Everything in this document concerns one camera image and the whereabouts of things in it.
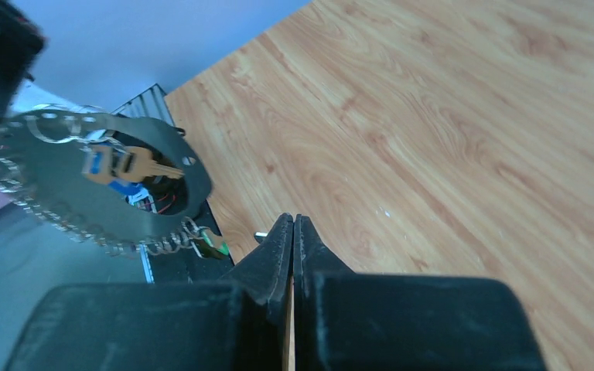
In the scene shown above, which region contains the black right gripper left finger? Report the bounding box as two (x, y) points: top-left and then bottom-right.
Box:
(224, 213), (294, 370)

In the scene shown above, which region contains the large metal key ring plate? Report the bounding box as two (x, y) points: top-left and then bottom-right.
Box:
(0, 109), (213, 255)

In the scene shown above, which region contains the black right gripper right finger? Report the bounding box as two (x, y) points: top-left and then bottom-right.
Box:
(293, 214), (359, 370)

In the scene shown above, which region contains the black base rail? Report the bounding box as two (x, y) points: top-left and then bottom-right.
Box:
(112, 84), (234, 284)

